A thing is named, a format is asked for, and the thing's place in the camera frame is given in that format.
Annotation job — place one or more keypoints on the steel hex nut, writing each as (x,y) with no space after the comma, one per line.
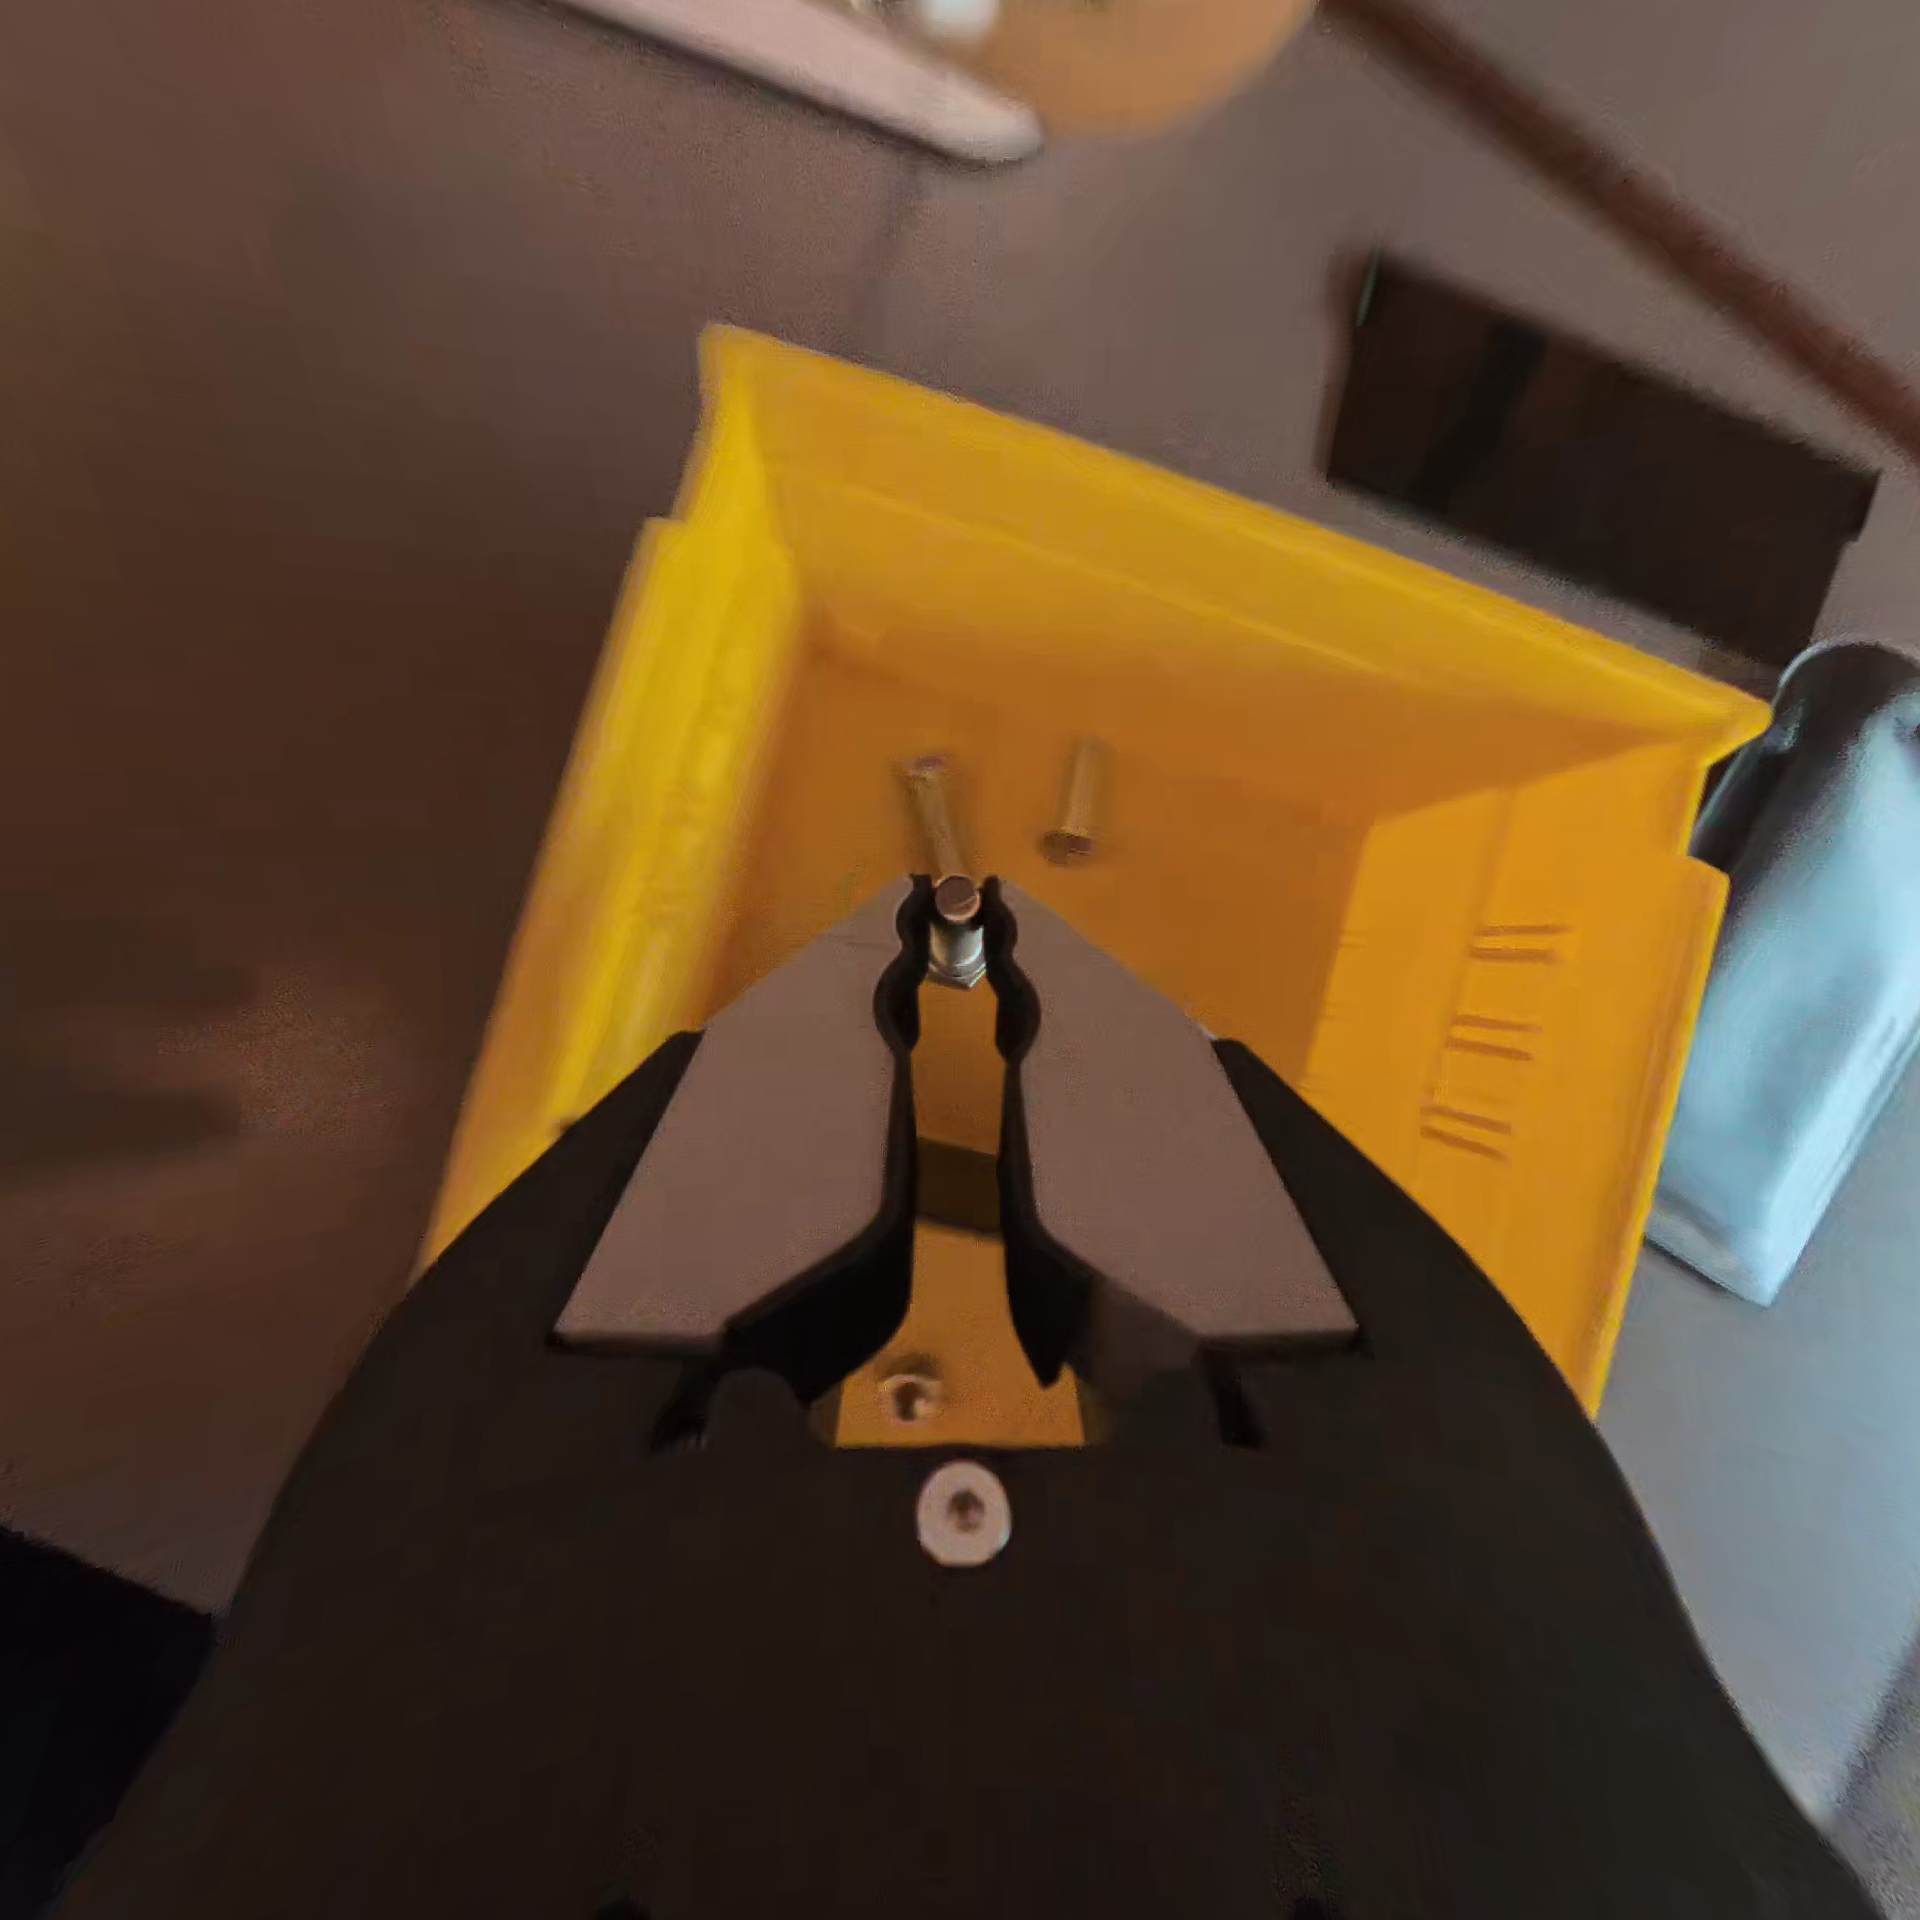
(909,1393)

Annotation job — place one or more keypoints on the white stand base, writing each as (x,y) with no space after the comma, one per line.
(840,77)

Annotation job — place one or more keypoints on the pale grey object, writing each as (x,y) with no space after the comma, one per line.
(1787,974)

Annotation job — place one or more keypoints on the black patterned card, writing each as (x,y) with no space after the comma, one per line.
(1575,452)

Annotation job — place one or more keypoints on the yellow divided plastic bin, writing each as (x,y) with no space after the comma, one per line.
(1201,676)

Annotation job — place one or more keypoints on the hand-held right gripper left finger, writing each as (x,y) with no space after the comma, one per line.
(751,1184)

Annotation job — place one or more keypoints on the steel bolt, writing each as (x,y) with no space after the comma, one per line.
(1077,797)
(927,809)
(957,937)

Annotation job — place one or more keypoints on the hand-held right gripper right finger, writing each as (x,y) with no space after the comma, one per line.
(1172,1184)

